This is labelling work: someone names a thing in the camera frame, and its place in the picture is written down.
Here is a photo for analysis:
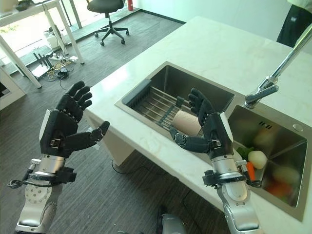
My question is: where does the white table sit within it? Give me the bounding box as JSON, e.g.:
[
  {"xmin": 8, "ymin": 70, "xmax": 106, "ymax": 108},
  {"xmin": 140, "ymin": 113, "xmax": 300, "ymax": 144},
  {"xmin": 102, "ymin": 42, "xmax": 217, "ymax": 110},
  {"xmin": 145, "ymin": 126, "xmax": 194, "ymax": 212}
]
[{"xmin": 0, "ymin": 0, "xmax": 86, "ymax": 89}]

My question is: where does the white round vegetable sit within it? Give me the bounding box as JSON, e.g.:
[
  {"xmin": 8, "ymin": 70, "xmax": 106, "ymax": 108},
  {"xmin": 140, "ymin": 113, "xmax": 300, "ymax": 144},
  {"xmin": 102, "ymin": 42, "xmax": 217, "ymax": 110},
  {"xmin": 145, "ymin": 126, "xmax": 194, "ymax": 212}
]
[{"xmin": 247, "ymin": 150, "xmax": 268, "ymax": 170}]

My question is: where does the white cabinet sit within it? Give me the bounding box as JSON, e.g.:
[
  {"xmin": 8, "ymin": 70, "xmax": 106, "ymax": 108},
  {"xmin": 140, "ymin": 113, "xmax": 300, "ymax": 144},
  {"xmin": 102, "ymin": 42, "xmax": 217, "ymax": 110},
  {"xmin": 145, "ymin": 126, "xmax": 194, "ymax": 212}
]
[{"xmin": 0, "ymin": 65, "xmax": 27, "ymax": 111}]

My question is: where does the chrome faucet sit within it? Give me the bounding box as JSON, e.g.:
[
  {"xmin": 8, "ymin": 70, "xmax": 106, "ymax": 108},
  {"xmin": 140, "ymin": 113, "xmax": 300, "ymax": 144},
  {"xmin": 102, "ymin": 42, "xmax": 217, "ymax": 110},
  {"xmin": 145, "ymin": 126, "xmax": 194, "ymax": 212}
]
[{"xmin": 244, "ymin": 24, "xmax": 312, "ymax": 109}]

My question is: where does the orange carrot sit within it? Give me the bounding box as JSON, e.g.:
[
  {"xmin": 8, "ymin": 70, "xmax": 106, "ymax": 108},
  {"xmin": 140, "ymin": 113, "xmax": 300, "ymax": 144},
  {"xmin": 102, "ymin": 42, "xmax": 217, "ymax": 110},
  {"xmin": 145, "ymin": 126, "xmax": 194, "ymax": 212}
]
[{"xmin": 246, "ymin": 161, "xmax": 256, "ymax": 181}]

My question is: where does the stainless steel double sink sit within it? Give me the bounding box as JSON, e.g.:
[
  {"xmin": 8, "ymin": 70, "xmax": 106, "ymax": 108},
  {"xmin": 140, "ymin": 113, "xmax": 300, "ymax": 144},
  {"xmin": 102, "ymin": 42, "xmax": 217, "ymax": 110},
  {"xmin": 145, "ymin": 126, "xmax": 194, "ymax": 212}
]
[{"xmin": 114, "ymin": 60, "xmax": 309, "ymax": 222}]

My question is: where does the person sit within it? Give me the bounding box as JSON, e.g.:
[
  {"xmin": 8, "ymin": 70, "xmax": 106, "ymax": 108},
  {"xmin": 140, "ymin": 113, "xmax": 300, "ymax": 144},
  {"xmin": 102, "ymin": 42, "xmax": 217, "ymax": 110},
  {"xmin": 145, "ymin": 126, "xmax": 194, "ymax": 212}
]
[{"xmin": 276, "ymin": 0, "xmax": 312, "ymax": 48}]

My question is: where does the beige cup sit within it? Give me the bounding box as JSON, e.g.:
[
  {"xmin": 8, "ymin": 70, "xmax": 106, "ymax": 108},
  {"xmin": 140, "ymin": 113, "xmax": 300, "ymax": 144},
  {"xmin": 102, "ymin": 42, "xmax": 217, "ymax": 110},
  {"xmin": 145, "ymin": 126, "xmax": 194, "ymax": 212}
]
[{"xmin": 172, "ymin": 109, "xmax": 203, "ymax": 137}]

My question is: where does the grey metal drain rack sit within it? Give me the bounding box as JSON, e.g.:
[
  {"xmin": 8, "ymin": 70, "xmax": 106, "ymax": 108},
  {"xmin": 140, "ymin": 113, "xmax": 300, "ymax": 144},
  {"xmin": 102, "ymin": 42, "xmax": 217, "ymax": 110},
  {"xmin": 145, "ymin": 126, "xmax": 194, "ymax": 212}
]
[{"xmin": 126, "ymin": 80, "xmax": 203, "ymax": 137}]

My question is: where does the black office chair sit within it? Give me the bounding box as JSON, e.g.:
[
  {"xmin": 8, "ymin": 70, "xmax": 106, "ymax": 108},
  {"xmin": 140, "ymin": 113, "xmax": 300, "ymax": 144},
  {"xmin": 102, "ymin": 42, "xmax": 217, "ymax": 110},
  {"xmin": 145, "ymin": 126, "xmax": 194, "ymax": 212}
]
[{"xmin": 87, "ymin": 0, "xmax": 130, "ymax": 47}]

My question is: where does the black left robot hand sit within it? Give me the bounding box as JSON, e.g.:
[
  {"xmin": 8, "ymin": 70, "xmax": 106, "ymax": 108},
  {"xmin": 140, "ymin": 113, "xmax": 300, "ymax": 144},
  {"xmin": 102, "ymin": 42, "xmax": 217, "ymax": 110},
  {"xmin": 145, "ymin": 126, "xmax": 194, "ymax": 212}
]
[{"xmin": 39, "ymin": 81, "xmax": 111, "ymax": 158}]

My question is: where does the dark bowl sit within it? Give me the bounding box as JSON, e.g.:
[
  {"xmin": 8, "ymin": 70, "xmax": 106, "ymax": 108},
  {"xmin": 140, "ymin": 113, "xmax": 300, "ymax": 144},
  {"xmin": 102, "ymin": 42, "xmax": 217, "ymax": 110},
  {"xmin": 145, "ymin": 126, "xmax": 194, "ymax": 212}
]
[{"xmin": 15, "ymin": 0, "xmax": 33, "ymax": 11}]

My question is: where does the black floor cable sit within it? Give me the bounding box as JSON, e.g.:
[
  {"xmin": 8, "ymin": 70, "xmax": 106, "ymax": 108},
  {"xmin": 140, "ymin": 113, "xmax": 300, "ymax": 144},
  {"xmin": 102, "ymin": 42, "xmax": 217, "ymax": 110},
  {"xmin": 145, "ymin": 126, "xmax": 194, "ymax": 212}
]
[{"xmin": 111, "ymin": 159, "xmax": 186, "ymax": 181}]

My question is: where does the white power strip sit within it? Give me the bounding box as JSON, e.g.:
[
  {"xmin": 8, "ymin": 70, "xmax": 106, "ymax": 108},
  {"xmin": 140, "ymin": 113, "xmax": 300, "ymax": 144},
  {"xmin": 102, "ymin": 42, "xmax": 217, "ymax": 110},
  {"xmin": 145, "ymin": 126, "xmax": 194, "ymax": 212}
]
[{"xmin": 49, "ymin": 55, "xmax": 79, "ymax": 63}]

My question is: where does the green leafy vegetable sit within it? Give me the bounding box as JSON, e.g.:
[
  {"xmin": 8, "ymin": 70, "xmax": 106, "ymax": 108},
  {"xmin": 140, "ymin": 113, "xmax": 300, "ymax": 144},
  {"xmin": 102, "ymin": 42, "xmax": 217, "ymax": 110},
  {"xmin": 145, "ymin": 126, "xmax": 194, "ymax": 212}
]
[{"xmin": 235, "ymin": 145, "xmax": 254, "ymax": 159}]

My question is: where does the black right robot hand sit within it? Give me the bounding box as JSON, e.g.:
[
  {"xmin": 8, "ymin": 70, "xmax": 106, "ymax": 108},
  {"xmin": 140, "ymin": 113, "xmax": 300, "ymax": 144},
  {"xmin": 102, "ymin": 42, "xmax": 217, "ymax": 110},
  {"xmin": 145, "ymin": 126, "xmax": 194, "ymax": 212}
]
[{"xmin": 170, "ymin": 87, "xmax": 235, "ymax": 160}]

